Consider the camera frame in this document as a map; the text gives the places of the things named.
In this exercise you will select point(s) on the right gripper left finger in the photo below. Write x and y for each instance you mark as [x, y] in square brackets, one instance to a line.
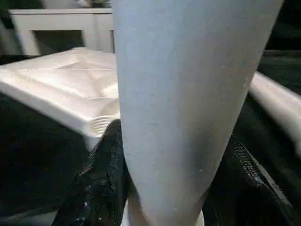
[98, 183]

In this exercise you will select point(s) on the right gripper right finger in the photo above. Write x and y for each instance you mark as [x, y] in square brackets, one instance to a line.
[242, 188]

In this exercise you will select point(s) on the white plastic table top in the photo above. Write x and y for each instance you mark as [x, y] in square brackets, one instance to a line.
[58, 82]

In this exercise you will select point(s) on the white plastic table leg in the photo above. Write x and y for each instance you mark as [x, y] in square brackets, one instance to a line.
[277, 115]
[282, 84]
[183, 82]

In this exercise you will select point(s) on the black mat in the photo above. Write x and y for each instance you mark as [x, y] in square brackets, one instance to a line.
[35, 153]

